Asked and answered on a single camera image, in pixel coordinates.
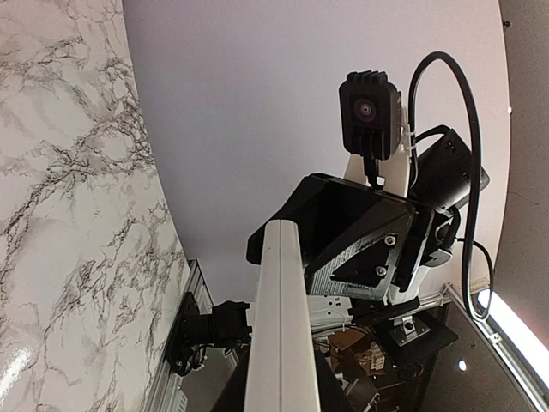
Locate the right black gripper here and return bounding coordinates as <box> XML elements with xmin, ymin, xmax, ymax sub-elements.
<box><xmin>270</xmin><ymin>173</ymin><xmax>461</xmax><ymax>326</ymax></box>

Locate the white remote control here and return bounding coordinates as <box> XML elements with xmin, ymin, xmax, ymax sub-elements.
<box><xmin>244</xmin><ymin>220</ymin><xmax>321</xmax><ymax>411</ymax></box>

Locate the white led light bar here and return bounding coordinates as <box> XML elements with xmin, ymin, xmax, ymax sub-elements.
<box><xmin>477</xmin><ymin>290</ymin><xmax>548</xmax><ymax>411</ymax></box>

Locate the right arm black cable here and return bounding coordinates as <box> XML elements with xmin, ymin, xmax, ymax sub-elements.
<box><xmin>407</xmin><ymin>51</ymin><xmax>497</xmax><ymax>323</ymax></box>

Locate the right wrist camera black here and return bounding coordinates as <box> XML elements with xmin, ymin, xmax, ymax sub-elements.
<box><xmin>339</xmin><ymin>70</ymin><xmax>401</xmax><ymax>161</ymax></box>

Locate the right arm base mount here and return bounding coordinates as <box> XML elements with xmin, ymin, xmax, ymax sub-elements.
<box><xmin>183</xmin><ymin>300</ymin><xmax>252</xmax><ymax>371</ymax></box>

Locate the front aluminium rail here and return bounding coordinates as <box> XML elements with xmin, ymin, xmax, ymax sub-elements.
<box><xmin>144</xmin><ymin>259</ymin><xmax>212</xmax><ymax>411</ymax></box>

